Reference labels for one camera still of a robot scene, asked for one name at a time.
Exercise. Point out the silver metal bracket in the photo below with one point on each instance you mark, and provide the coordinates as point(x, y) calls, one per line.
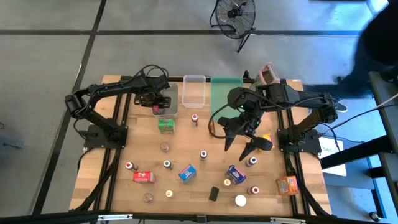
point(287, 220)
point(115, 216)

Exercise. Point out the orange cereal box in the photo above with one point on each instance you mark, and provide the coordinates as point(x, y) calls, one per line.
point(287, 185)

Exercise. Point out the green cereal box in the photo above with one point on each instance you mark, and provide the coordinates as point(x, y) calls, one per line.
point(166, 126)

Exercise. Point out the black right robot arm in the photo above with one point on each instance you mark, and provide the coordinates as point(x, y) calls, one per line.
point(298, 96)

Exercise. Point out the dark green pepper tin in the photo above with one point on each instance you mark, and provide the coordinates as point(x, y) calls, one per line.
point(214, 193)

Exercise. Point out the purple food colouring bottle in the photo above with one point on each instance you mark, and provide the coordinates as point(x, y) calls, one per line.
point(203, 154)

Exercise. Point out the yellow Corn Pops box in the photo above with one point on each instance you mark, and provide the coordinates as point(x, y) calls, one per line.
point(268, 136)

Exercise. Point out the orange snack bag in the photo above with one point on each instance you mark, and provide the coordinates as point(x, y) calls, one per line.
point(212, 129)

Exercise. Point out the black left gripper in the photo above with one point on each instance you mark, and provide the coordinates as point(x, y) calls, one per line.
point(146, 100)

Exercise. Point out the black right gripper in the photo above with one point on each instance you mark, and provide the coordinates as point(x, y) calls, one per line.
point(244, 124)

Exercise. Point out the red spice tin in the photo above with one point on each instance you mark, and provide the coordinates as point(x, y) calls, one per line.
point(157, 109)

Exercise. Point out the person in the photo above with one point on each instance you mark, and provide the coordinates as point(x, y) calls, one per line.
point(379, 37)

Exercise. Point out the teal plastic bin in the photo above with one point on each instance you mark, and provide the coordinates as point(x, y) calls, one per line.
point(222, 93)

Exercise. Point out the black caster wheel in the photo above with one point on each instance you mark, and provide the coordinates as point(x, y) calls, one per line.
point(374, 216)

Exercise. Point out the grey plastic bin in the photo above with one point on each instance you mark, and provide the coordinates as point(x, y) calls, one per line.
point(172, 102)

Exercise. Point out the white paper sheet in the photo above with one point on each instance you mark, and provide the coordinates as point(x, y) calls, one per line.
point(334, 161)

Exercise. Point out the red cereal box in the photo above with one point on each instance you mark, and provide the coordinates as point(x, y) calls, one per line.
point(143, 177)

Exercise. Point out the dark blue cereal box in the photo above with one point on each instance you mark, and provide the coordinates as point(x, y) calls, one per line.
point(235, 174)

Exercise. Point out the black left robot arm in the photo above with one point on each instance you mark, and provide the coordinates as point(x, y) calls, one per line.
point(109, 87)

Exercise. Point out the green food colouring bottle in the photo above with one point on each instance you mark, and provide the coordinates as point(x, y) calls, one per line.
point(168, 164)

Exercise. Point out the white-lid spice jar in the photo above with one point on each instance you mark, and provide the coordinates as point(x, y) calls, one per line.
point(240, 200)

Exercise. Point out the clear plastic bin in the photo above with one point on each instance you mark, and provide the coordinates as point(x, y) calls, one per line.
point(194, 93)

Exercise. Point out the blue Rice Krispies box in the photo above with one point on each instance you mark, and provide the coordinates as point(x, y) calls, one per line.
point(187, 173)

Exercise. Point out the black floor fan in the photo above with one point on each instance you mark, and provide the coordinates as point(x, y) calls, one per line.
point(231, 13)

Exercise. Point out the blue food colouring bottle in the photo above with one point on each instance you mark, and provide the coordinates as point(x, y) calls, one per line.
point(251, 161)

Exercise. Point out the dark side desk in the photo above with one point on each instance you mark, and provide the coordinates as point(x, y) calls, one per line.
point(384, 130)

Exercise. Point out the red food colouring bottle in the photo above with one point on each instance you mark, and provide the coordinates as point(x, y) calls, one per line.
point(130, 165)
point(254, 189)
point(194, 118)

